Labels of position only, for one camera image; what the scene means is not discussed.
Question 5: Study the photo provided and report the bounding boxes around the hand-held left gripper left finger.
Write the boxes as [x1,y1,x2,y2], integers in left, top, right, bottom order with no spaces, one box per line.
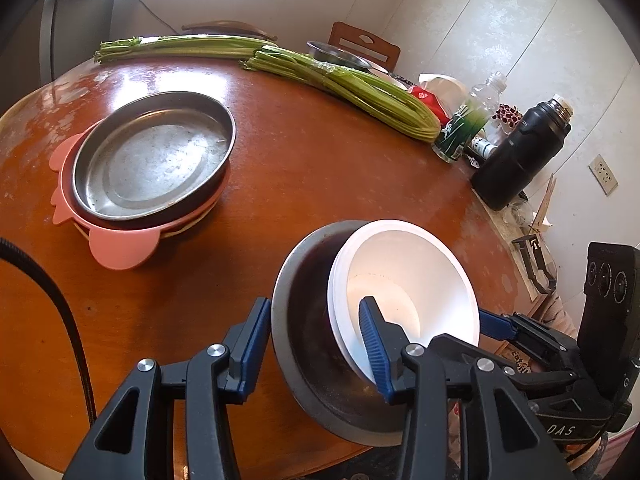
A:
[62,296,273,480]

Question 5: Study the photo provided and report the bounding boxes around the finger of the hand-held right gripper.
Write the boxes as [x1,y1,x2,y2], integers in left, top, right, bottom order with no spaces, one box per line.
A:
[430,335,576,393]
[477,310,581,372]

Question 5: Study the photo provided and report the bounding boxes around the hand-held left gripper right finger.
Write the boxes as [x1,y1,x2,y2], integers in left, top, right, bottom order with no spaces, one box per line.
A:
[358,296,576,480]

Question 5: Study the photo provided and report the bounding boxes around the stainless steel bowl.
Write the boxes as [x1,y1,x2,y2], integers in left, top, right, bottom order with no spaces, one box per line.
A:
[271,220,481,448]

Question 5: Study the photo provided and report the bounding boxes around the large red paper bowl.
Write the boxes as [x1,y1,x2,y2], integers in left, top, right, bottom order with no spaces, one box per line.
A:
[327,225,373,386]

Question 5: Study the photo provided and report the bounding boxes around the small red paper bowl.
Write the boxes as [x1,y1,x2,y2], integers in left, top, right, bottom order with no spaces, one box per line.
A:
[335,218,482,381]

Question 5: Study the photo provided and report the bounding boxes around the yellow shell-shaped plate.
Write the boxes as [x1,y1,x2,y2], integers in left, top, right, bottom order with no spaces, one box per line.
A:
[72,200,221,241]

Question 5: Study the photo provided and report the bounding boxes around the pink animal-shaped plate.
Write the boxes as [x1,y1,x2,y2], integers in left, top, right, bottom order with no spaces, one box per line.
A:
[48,132,231,270]

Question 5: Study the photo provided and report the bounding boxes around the round steel plate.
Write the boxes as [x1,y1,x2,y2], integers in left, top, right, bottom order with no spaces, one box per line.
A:
[72,91,237,222]

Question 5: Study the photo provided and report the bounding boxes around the black metal clip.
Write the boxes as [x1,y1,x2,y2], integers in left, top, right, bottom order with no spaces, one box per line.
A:
[512,235,558,295]

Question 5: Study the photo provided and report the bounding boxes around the clear glass jar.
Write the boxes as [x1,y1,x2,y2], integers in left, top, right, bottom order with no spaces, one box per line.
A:
[502,197,535,227]

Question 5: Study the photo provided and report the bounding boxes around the light wooden sticks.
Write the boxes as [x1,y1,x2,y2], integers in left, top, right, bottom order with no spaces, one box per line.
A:
[530,174,560,236]

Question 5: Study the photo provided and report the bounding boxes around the black thermos flask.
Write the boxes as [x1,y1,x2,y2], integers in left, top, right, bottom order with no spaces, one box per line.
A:
[472,95,573,211]

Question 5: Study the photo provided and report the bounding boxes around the small white-capped bottle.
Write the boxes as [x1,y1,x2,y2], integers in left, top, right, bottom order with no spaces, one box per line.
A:
[467,136,499,162]

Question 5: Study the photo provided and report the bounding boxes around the clear plastic bottle green label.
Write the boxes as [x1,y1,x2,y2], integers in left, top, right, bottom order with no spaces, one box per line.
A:
[432,71,508,163]

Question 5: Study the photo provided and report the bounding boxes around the dark red dried flowers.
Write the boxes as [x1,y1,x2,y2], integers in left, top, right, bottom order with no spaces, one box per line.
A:
[492,103,523,128]

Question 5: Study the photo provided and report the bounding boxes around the red packet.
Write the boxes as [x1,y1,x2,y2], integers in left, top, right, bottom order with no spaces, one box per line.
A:
[407,85,451,126]

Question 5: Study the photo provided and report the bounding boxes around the white plastic bag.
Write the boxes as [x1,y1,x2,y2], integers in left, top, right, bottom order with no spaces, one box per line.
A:
[419,74,468,111]

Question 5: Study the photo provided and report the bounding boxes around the wrapped celery bunch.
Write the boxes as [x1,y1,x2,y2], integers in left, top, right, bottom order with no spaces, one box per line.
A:
[240,46,442,143]

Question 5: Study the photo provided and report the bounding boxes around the white rimmed bowl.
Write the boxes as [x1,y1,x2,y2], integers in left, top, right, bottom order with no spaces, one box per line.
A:
[370,62,413,86]

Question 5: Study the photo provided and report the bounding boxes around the steel basin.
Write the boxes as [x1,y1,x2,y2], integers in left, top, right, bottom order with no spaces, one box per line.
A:
[306,40,373,72]

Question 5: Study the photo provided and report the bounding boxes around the long celery bunch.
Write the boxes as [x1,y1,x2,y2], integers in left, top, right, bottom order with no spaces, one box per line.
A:
[95,35,278,64]

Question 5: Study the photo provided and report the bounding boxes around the wooden chair with cutout back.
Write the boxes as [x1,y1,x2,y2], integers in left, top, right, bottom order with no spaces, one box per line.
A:
[328,21,402,72]

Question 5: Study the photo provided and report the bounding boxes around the wooden chair with curved back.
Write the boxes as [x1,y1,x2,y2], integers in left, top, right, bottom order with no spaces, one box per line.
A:
[181,20,278,42]

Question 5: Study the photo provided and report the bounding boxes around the grey refrigerator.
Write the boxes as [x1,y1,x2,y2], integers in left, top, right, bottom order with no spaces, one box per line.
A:
[0,0,121,91]

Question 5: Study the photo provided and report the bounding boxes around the white wall socket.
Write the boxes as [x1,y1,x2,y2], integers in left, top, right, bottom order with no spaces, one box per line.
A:
[588,155,619,195]

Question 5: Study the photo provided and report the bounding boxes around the thick black cable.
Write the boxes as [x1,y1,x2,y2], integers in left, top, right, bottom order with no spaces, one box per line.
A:
[0,237,98,423]

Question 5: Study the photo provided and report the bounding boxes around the thin wall wire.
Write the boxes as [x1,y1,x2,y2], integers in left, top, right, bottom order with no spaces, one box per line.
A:
[120,0,183,36]

